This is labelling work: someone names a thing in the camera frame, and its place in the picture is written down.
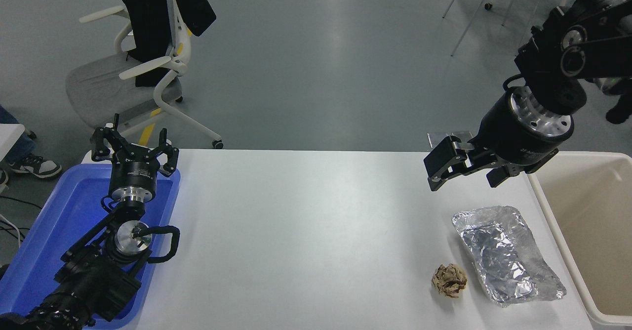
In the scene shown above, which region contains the small white side table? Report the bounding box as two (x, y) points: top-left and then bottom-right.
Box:
(0, 124), (26, 162)

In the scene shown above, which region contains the grey white office chair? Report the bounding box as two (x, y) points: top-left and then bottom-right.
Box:
(65, 0), (224, 149)

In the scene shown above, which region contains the black floor cable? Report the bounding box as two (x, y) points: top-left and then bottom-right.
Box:
(0, 196), (44, 210)

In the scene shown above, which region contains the blue plastic tray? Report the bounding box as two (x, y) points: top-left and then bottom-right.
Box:
(0, 164), (181, 330)

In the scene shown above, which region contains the black jacket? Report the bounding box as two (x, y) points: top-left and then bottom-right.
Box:
(120, 0), (217, 87)

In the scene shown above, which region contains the large pale plastic bin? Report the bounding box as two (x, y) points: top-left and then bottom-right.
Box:
(527, 151), (632, 327)

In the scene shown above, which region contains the white floor cable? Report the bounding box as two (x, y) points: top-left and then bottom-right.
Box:
(0, 214), (23, 248)

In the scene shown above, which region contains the silver foil plate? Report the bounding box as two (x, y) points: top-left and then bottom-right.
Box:
(452, 206), (567, 307)

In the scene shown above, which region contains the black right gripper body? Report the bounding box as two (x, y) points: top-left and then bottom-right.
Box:
(473, 90), (574, 174)

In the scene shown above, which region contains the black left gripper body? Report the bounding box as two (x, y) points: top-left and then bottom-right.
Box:
(109, 152), (161, 193)

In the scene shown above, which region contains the crumpled tan paper ball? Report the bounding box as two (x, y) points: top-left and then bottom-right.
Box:
(432, 264), (468, 299)

